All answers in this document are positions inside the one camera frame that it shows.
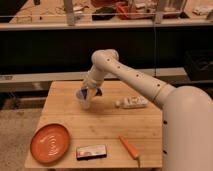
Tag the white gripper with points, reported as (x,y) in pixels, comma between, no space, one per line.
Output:
(94,79)

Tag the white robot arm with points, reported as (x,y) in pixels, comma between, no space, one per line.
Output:
(187,112)

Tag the white ceramic cup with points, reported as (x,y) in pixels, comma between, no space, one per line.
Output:
(85,104)

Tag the wooden table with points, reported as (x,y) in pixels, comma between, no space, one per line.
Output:
(103,123)

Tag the dark rectangular box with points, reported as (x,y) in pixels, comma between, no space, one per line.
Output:
(91,152)

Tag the orange plate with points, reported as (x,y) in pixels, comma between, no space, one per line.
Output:
(50,143)

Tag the orange carrot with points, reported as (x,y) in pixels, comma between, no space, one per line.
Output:
(133,152)

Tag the background shelf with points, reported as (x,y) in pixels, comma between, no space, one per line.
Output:
(92,14)

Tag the black box on right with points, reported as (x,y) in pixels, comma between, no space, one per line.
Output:
(199,64)

